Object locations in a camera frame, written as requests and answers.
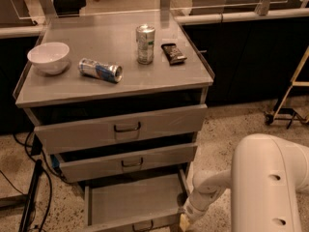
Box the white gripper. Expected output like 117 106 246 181
179 198 208 232

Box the grey bottom drawer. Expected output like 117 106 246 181
83 165 189 232

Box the grey drawer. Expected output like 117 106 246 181
60 143 197 182
35 104 207 154
83 165 189 232

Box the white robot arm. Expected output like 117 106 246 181
180 133 309 232

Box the grey middle drawer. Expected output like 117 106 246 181
60 143 197 182

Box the grey top drawer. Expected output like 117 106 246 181
35 104 207 154

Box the grey metal drawer cabinet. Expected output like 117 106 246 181
13 9 215 191

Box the black metal floor bar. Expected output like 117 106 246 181
18 159 42 232

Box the dark chocolate bar wrapper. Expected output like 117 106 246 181
161 43 187 65

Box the blue silver can lying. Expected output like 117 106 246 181
78 58 123 83

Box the silver green upright can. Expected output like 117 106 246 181
136 24 155 65

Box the white ceramic bowl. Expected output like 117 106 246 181
27 42 70 74

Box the yellow wheeled cart frame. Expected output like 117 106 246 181
265 46 309 128

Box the black floor cable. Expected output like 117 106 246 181
0 130 69 232

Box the white counter rail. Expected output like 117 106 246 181
174 8 309 25

